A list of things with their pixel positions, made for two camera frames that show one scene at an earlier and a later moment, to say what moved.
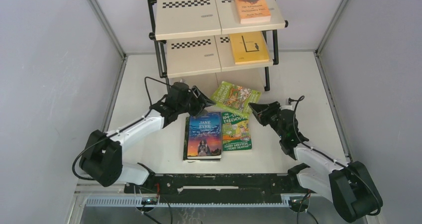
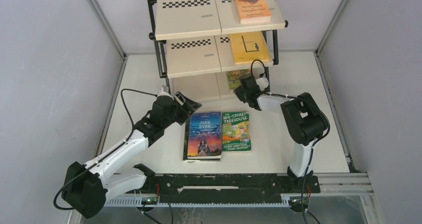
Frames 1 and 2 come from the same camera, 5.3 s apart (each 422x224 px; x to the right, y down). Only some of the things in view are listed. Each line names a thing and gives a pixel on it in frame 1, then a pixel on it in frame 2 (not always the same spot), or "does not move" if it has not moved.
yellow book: [250, 47] does not move
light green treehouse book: [231, 98] -> [234, 77]
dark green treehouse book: [236, 132] does not move
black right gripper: [262, 111] -> [238, 91]
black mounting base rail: [217, 188] does not move
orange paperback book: [251, 6] does not move
